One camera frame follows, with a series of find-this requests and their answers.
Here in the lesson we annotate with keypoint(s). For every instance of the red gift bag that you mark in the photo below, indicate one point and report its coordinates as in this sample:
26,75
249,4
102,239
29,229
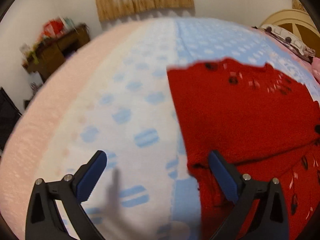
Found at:
53,28

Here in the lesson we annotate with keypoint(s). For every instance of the cream wooden headboard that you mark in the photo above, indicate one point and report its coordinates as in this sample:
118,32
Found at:
299,23

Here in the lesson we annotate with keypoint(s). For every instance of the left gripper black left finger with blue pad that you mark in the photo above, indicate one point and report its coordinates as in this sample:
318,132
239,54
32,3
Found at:
43,218

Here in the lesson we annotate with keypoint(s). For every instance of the red knitted sweater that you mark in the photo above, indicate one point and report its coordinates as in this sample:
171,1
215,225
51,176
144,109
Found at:
260,120

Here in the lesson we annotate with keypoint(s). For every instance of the dark wooden desk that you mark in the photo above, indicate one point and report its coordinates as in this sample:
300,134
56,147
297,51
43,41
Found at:
52,53

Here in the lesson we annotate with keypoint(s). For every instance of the pink pillow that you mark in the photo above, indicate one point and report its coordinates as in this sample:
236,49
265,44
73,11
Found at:
315,68

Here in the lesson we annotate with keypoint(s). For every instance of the blue pink dotted bed blanket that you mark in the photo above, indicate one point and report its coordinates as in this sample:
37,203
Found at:
113,95

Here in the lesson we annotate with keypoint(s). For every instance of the grey patterned pillow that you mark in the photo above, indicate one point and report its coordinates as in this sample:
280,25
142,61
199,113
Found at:
290,41

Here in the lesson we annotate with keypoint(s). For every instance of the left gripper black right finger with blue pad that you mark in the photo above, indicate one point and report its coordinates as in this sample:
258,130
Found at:
270,220

